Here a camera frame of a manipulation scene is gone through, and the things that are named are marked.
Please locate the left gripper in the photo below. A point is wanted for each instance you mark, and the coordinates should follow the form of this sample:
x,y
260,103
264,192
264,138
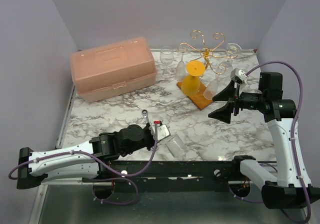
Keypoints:
x,y
148,130

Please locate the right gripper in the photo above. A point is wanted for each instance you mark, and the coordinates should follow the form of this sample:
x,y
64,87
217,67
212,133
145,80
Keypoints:
x,y
224,113

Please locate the short clear goblet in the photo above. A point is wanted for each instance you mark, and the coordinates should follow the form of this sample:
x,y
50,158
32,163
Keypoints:
x,y
176,146

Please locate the yellow plastic wine glass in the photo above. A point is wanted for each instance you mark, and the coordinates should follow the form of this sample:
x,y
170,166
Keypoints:
x,y
191,83

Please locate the clear wine glass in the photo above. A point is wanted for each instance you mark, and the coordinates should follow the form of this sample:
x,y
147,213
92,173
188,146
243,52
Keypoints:
x,y
166,58
232,52

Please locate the ribbed clear champagne flute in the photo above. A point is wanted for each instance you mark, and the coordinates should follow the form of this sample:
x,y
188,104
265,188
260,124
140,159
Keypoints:
x,y
180,70

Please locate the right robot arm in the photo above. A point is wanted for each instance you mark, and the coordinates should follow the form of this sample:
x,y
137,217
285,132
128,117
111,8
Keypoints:
x,y
291,188

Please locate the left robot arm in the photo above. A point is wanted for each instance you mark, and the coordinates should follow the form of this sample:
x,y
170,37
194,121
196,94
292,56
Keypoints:
x,y
83,160

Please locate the clear wine glass back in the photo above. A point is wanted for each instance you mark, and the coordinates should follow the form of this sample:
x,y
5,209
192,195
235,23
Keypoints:
x,y
166,58

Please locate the silver ratchet wrench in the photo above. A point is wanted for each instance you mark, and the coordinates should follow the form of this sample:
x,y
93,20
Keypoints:
x,y
146,116

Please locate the pink plastic storage box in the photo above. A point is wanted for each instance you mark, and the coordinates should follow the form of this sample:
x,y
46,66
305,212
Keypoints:
x,y
114,69

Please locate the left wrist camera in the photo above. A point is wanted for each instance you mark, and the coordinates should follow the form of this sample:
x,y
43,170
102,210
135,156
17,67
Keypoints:
x,y
162,130

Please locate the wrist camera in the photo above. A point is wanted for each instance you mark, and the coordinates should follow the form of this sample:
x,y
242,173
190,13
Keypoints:
x,y
162,130
239,77

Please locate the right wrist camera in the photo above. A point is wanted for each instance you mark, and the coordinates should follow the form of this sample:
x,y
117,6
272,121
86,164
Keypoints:
x,y
239,77

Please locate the gold wire glass rack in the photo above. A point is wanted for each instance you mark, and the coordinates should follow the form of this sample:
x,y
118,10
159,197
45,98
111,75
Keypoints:
x,y
208,58

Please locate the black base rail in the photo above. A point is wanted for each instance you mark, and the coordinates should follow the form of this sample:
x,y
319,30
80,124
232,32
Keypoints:
x,y
190,176

